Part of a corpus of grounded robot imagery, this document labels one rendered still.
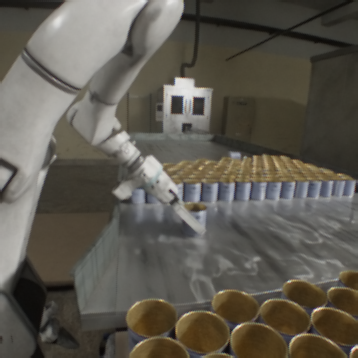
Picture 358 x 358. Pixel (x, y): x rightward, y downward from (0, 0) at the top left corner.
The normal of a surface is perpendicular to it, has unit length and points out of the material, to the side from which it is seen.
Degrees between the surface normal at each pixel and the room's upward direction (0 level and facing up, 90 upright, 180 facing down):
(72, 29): 81
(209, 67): 90
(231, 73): 90
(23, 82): 94
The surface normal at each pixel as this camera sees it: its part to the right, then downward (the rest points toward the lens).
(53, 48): 0.15, 0.27
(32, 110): 0.40, 0.62
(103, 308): 0.04, -0.97
